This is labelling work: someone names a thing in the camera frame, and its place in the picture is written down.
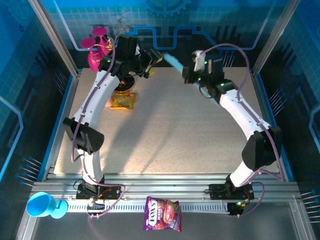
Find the blue paper box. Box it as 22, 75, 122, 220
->
161, 51, 222, 107

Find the yellow snack packet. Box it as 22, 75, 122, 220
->
109, 91, 137, 110

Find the blue plastic goblet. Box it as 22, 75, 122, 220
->
26, 191, 69, 220

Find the pink vase with flowers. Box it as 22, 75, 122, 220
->
79, 37, 106, 73

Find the aluminium frame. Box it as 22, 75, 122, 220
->
14, 0, 318, 240

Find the magenta plastic goblet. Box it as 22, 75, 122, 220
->
91, 26, 112, 57

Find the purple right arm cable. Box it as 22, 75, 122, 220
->
204, 43, 286, 218

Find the gold wire cup rack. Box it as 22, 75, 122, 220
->
93, 27, 136, 94

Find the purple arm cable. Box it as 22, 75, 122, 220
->
71, 37, 126, 220
204, 43, 286, 218

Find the small black electronics box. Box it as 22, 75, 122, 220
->
227, 199, 248, 216
86, 199, 106, 220

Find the purple candy bag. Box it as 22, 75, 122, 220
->
142, 196, 183, 233

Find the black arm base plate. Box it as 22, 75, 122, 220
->
75, 183, 126, 201
208, 183, 256, 201

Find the slotted cable duct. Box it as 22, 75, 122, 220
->
67, 201, 231, 213

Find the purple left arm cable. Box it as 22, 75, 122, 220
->
71, 37, 126, 220

